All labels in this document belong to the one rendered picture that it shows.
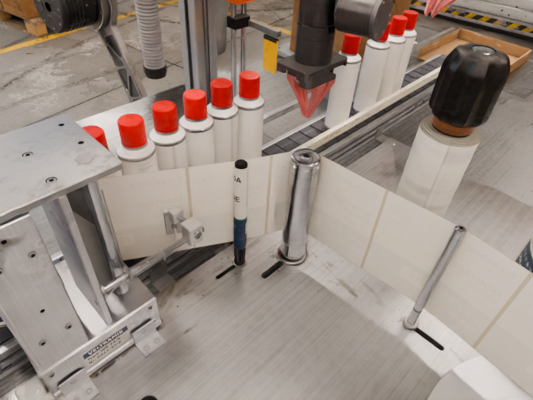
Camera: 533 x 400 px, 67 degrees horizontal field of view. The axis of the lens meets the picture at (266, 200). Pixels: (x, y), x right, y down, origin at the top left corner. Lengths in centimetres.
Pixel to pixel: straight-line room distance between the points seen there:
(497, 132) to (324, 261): 70
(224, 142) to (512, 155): 72
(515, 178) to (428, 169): 43
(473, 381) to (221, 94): 50
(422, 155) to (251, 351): 36
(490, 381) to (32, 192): 53
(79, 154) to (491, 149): 94
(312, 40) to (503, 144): 67
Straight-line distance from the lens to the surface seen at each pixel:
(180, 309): 58
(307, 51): 64
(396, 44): 100
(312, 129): 92
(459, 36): 179
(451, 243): 48
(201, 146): 62
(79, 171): 38
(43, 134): 44
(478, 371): 60
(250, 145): 70
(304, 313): 58
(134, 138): 55
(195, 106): 59
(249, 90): 65
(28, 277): 40
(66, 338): 48
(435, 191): 66
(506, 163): 109
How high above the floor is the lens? 136
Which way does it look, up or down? 42 degrees down
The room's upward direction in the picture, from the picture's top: 4 degrees clockwise
